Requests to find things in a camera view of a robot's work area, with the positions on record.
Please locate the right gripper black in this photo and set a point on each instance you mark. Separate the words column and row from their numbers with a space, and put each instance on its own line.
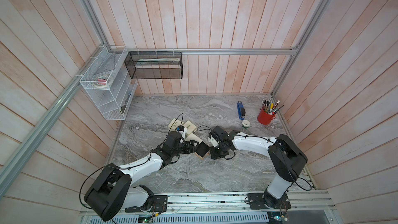
column 214, row 156

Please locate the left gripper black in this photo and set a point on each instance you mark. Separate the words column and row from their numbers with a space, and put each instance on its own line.
column 188, row 151

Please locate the cream drawer jewelry box front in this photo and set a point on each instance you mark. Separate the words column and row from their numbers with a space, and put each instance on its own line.
column 174, row 124

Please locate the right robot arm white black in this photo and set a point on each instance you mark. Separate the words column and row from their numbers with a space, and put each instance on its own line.
column 287, row 158

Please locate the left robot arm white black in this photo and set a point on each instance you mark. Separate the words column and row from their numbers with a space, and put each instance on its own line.
column 112, row 191

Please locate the small tape roll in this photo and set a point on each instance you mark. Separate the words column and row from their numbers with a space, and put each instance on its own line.
column 245, row 124

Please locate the blue stapler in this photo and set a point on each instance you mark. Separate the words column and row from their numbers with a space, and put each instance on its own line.
column 241, row 110

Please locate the red pen cup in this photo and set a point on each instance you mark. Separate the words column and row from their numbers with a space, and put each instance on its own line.
column 265, row 118

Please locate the pens bundle in cup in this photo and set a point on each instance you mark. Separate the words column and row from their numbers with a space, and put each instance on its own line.
column 271, row 108

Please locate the black mesh basket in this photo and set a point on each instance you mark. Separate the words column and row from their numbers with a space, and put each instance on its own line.
column 154, row 65

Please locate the tape roll in rack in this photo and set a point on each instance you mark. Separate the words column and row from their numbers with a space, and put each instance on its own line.
column 103, row 81

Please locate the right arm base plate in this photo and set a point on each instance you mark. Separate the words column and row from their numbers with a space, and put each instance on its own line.
column 266, row 201

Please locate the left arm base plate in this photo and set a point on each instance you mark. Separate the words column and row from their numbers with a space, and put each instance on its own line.
column 154, row 204

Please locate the white wire shelf rack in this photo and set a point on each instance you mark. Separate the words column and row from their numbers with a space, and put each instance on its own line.
column 112, row 102

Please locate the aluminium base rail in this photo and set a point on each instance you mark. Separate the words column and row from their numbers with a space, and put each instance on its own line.
column 236, row 202

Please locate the aluminium frame horizontal bar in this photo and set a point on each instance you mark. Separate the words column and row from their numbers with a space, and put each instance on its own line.
column 215, row 51

